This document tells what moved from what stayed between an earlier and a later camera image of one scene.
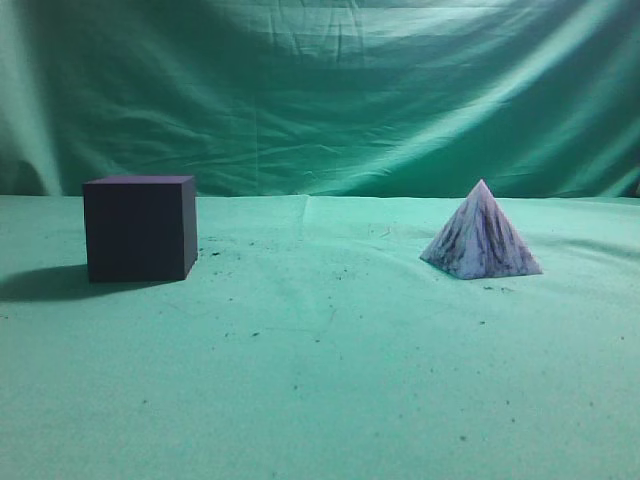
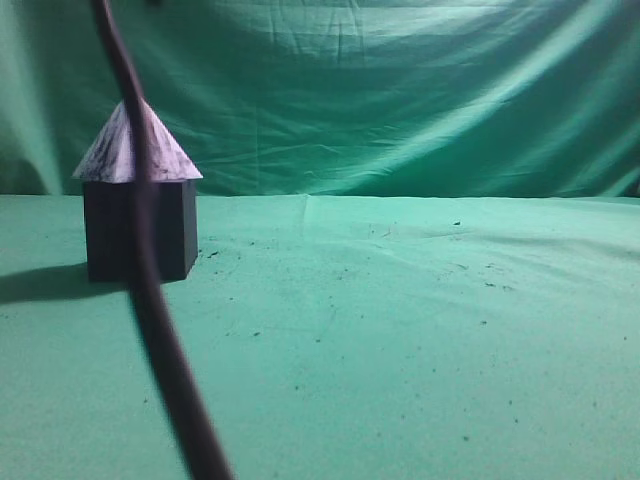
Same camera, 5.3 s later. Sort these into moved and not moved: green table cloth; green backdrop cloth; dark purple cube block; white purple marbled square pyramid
Moved: white purple marbled square pyramid
Not moved: dark purple cube block; green table cloth; green backdrop cloth
